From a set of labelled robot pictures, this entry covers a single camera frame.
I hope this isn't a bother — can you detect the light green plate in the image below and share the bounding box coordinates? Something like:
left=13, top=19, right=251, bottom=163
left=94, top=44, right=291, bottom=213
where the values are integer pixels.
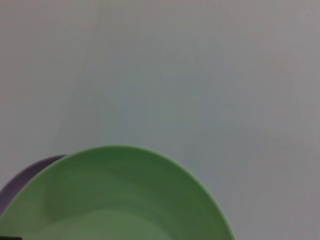
left=0, top=144, right=236, bottom=240

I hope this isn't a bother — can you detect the lavender plate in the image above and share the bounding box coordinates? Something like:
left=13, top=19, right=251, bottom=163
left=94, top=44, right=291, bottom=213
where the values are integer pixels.
left=0, top=154, right=69, bottom=214

